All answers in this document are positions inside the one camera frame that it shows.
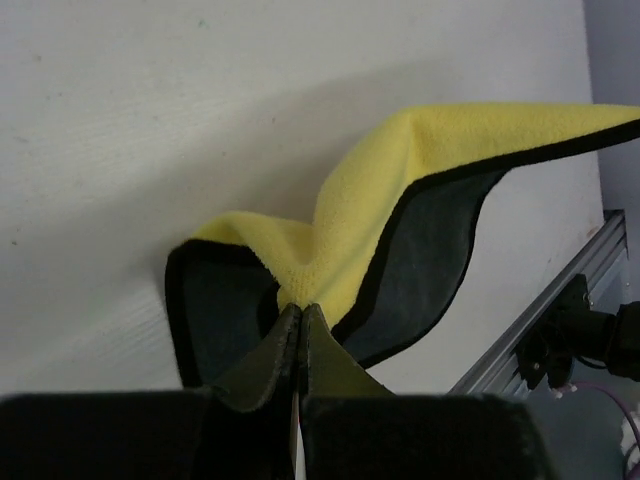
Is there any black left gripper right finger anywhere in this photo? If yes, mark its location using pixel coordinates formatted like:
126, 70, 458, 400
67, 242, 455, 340
299, 305, 555, 479

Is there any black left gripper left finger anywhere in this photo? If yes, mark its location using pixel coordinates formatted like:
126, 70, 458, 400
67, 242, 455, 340
1, 306, 301, 479

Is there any yellow microfiber towel black trim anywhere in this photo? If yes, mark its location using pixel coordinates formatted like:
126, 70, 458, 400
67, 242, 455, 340
165, 103, 639, 387

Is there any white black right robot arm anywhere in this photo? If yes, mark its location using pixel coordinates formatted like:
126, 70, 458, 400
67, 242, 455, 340
515, 274, 639, 390

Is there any aluminium table edge rail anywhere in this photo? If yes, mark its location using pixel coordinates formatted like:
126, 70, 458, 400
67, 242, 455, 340
450, 210, 627, 395

